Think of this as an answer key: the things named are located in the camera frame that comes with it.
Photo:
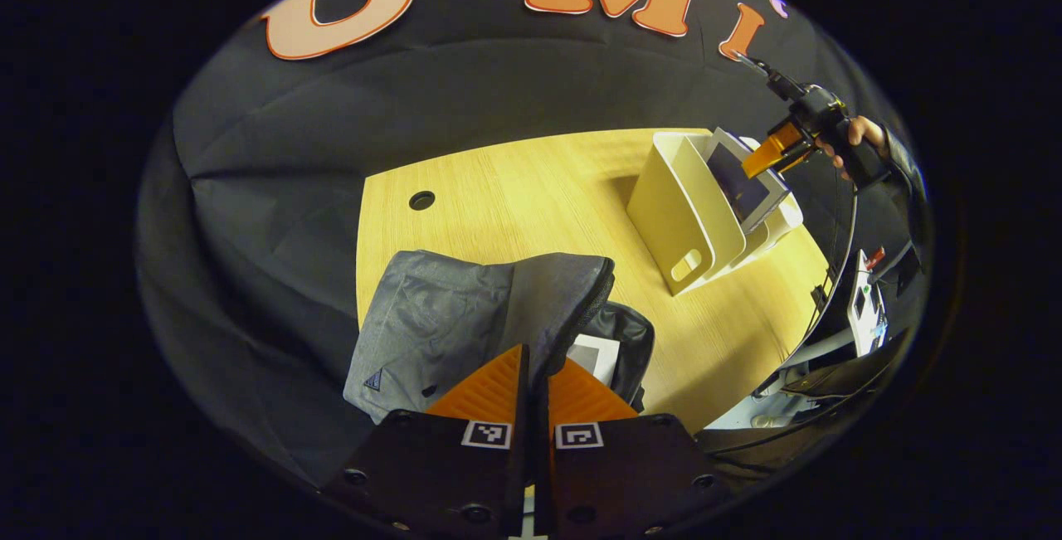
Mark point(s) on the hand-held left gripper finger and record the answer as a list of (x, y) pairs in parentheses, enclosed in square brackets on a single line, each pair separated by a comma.
[(543, 465), (523, 457)]

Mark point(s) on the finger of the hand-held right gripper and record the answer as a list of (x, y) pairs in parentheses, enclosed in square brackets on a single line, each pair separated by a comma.
[(798, 160), (767, 154)]

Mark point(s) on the blue and white book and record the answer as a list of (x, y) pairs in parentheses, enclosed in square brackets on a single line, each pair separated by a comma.
[(742, 187)]

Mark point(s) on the white bookshelf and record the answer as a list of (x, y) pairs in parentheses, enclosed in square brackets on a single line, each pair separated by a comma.
[(676, 208)]

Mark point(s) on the grey schoolbag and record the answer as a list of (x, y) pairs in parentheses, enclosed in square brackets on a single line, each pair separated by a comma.
[(448, 316)]

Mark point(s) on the white device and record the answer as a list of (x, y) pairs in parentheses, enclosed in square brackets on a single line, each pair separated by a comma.
[(867, 308)]

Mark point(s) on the black backdrop cloth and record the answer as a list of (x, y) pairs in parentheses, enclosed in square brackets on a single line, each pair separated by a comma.
[(465, 75)]

